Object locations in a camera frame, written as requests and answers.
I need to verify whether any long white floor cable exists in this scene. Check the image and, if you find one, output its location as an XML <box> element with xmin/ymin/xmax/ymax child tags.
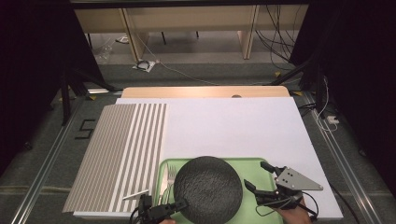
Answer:
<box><xmin>135</xmin><ymin>33</ymin><xmax>220</xmax><ymax>87</ymax></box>

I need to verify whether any striped grey placemat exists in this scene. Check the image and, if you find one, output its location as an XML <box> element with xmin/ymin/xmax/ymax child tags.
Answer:
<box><xmin>62</xmin><ymin>103</ymin><xmax>169</xmax><ymax>215</ymax></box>

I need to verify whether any aluminium floor rail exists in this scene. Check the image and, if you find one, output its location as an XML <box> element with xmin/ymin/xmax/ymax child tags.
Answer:
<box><xmin>303</xmin><ymin>91</ymin><xmax>385</xmax><ymax>224</ymax></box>
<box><xmin>10</xmin><ymin>98</ymin><xmax>82</xmax><ymax>224</ymax></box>

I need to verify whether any person's right hand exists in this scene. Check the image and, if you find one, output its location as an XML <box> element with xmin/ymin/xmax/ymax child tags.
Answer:
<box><xmin>276</xmin><ymin>199</ymin><xmax>313</xmax><ymax>224</ymax></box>

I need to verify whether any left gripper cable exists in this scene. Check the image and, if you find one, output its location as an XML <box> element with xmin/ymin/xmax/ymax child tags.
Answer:
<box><xmin>129</xmin><ymin>207</ymin><xmax>142</xmax><ymax>224</ymax></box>

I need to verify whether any green tray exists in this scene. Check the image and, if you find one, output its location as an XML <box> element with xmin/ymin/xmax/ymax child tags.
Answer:
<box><xmin>151</xmin><ymin>157</ymin><xmax>284</xmax><ymax>224</ymax></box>

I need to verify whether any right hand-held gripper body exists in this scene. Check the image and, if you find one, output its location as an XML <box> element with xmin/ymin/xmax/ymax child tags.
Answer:
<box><xmin>256</xmin><ymin>167</ymin><xmax>324</xmax><ymax>211</ymax></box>

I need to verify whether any bundle of black cables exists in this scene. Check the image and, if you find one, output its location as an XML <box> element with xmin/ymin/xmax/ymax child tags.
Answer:
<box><xmin>255</xmin><ymin>4</ymin><xmax>302</xmax><ymax>71</ymax></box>

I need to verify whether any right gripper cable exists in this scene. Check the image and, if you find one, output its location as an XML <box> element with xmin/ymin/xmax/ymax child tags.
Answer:
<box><xmin>255</xmin><ymin>183</ymin><xmax>355</xmax><ymax>224</ymax></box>

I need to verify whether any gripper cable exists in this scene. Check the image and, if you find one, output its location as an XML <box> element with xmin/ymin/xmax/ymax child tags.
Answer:
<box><xmin>255</xmin><ymin>183</ymin><xmax>355</xmax><ymax>224</ymax></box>
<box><xmin>129</xmin><ymin>207</ymin><xmax>142</xmax><ymax>224</ymax></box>

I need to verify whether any black curtain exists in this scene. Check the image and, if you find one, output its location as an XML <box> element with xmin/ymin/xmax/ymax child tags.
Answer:
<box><xmin>289</xmin><ymin>0</ymin><xmax>396</xmax><ymax>198</ymax></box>
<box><xmin>0</xmin><ymin>0</ymin><xmax>106</xmax><ymax>176</ymax></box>

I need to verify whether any white board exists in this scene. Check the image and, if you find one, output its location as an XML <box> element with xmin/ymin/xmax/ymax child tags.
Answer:
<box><xmin>73</xmin><ymin>96</ymin><xmax>344</xmax><ymax>220</ymax></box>

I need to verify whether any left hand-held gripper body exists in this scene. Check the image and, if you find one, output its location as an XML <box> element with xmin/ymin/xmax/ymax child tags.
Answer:
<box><xmin>122</xmin><ymin>189</ymin><xmax>172</xmax><ymax>224</ymax></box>

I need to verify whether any black metal stand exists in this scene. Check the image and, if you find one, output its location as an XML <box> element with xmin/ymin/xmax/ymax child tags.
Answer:
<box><xmin>269</xmin><ymin>55</ymin><xmax>329</xmax><ymax>119</ymax></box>
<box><xmin>59</xmin><ymin>65</ymin><xmax>124</xmax><ymax>126</ymax></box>

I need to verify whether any beige desk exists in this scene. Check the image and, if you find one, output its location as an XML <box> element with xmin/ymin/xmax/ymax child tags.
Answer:
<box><xmin>74</xmin><ymin>4</ymin><xmax>310</xmax><ymax>62</ymax></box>

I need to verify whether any plastic bag with black cable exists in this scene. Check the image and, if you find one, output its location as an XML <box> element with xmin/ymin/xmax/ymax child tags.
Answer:
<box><xmin>132</xmin><ymin>59</ymin><xmax>156</xmax><ymax>74</ymax></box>

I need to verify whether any black textured plate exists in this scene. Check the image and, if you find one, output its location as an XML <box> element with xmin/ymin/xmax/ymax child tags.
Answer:
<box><xmin>173</xmin><ymin>155</ymin><xmax>244</xmax><ymax>224</ymax></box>

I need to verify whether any silver fork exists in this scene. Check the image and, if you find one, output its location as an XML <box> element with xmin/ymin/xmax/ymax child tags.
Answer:
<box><xmin>163</xmin><ymin>164</ymin><xmax>178</xmax><ymax>205</ymax></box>

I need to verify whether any clear plastic bag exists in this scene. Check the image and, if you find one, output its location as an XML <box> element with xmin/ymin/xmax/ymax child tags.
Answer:
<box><xmin>92</xmin><ymin>36</ymin><xmax>116</xmax><ymax>63</ymax></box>

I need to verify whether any silver knife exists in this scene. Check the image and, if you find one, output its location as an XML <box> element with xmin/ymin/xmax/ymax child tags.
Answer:
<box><xmin>156</xmin><ymin>163</ymin><xmax>170</xmax><ymax>205</ymax></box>

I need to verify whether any white adapter cable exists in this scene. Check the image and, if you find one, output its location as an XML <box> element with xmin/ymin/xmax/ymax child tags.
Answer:
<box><xmin>315</xmin><ymin>75</ymin><xmax>339</xmax><ymax>133</ymax></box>

